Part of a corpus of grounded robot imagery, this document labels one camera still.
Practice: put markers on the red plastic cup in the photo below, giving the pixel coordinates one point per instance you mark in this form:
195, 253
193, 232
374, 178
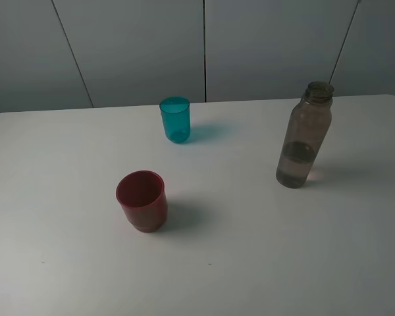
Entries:
141, 194

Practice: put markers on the teal translucent plastic cup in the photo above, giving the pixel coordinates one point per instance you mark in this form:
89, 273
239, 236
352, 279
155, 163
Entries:
175, 114

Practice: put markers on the brown translucent water bottle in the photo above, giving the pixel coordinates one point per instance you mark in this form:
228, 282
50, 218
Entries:
308, 125

